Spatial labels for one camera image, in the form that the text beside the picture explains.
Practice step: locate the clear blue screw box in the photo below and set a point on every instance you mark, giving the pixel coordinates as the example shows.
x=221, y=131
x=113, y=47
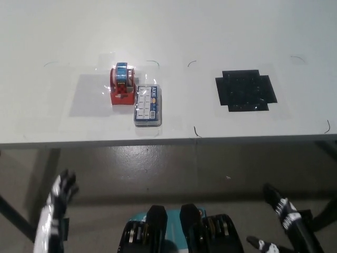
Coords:
x=147, y=108

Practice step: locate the red tape dispenser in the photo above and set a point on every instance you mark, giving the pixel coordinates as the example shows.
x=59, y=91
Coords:
x=122, y=98

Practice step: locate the black teal robot body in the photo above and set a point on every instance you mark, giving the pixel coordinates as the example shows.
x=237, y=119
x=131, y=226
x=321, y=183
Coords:
x=210, y=232

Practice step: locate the black tape patch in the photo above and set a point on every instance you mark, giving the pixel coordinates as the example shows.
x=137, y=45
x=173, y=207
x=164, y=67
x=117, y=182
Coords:
x=245, y=91

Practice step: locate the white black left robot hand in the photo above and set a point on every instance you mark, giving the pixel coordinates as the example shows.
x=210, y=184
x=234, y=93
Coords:
x=52, y=210

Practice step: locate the black table leg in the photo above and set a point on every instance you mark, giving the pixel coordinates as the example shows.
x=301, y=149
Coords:
x=15, y=214
x=327, y=213

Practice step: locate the grey rectangular paper sheet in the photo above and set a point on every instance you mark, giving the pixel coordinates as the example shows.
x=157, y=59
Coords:
x=89, y=97

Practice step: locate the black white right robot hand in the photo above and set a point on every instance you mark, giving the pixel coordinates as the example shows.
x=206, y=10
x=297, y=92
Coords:
x=297, y=229

